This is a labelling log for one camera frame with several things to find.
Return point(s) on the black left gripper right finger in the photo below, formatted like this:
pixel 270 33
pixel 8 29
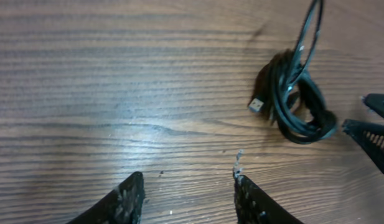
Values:
pixel 253 205

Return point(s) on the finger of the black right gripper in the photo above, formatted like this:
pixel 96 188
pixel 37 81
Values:
pixel 375 102
pixel 370 137

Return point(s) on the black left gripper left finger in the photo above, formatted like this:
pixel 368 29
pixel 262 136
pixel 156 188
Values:
pixel 123 205

